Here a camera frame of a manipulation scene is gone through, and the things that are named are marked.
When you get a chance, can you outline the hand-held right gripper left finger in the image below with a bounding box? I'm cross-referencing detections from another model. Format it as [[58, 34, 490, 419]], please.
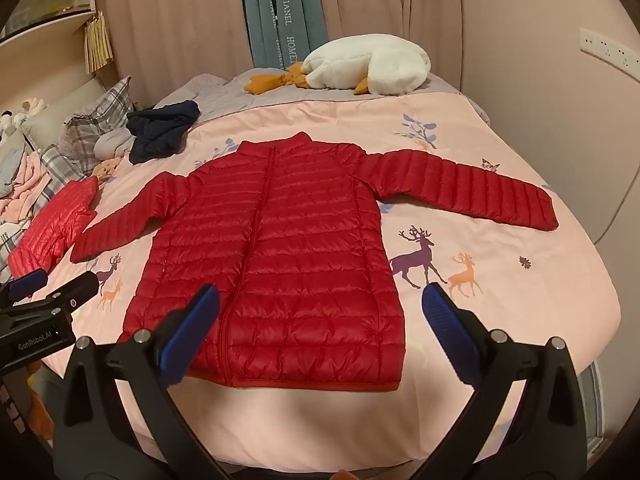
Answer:
[[52, 283, 232, 480]]

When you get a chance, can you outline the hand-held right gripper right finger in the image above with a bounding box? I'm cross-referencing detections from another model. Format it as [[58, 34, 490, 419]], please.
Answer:
[[410, 282, 587, 480]]

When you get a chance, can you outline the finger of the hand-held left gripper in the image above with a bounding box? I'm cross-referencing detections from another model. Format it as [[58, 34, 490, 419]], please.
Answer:
[[0, 268, 49, 307], [7, 271, 100, 322]]

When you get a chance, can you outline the large red down jacket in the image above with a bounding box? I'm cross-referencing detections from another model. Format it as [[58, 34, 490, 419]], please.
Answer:
[[70, 131, 560, 392]]

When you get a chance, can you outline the pink clothes pile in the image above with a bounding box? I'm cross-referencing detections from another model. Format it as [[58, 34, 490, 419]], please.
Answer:
[[0, 152, 53, 226]]

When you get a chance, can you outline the pink deer printed blanket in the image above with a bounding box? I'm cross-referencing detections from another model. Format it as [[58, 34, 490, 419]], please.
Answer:
[[10, 95, 623, 466]]

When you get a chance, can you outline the small coral down jacket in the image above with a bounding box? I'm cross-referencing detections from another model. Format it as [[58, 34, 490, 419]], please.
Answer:
[[7, 177, 99, 281]]

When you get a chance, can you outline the beige small cloth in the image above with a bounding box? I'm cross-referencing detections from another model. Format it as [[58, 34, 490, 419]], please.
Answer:
[[92, 156, 123, 183]]

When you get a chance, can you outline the light grey cloth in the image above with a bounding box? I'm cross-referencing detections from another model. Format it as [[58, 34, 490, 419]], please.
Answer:
[[92, 127, 135, 159]]

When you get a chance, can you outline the small plush toys group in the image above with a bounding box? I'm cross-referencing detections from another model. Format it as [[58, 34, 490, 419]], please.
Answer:
[[0, 97, 47, 137]]

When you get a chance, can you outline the beige padded headboard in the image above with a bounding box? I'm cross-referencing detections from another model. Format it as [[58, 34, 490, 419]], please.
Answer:
[[22, 77, 108, 146]]

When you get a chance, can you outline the navy blue garment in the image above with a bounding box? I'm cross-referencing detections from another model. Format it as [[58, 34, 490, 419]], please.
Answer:
[[126, 100, 202, 165]]

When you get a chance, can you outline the plaid pillow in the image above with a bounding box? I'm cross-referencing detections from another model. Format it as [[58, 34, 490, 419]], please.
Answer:
[[40, 76, 136, 181]]

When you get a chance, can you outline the grey bedsheet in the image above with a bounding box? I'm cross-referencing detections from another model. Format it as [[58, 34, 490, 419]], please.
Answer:
[[155, 67, 491, 126]]

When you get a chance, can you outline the cream bedside shelf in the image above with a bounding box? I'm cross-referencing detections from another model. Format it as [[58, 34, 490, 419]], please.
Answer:
[[0, 0, 108, 83]]

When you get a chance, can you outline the straw tassel hanging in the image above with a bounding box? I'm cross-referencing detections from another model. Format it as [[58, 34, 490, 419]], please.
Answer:
[[84, 11, 115, 75]]

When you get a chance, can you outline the white goose plush toy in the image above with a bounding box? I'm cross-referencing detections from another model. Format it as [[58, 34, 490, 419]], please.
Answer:
[[243, 34, 432, 97]]

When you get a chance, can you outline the beige pink curtain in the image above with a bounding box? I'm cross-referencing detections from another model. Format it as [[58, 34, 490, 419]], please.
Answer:
[[102, 0, 463, 106]]

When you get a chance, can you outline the white wall power strip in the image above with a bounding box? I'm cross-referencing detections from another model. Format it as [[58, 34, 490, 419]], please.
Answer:
[[580, 27, 640, 78]]

